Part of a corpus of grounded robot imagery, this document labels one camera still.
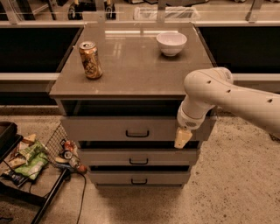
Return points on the grey bottom drawer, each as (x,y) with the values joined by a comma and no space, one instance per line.
(139,177)

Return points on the white ceramic bowl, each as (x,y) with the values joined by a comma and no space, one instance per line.
(171,43)

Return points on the grey drawer cabinet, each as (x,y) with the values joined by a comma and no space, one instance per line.
(137,80)

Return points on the grey middle drawer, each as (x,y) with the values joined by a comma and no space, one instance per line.
(138,156)

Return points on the clear plastic tray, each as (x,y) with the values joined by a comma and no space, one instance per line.
(170,13)

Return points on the grey drawer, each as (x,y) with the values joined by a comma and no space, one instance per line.
(138,156)
(120,128)
(139,177)

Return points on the grey top drawer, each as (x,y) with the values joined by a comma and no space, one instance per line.
(120,128)

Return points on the red soda can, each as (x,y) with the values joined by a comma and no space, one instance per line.
(69,146)

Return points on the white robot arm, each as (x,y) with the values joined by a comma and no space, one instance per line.
(208,88)

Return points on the gold beverage can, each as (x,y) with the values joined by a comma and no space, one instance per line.
(90,60)

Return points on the black wire basket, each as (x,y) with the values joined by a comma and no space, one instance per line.
(61,158)

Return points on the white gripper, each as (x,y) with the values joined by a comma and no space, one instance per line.
(186,120)

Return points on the dark snack packet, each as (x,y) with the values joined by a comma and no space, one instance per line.
(16,178)

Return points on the green snack bag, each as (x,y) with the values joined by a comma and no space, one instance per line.
(35,159)

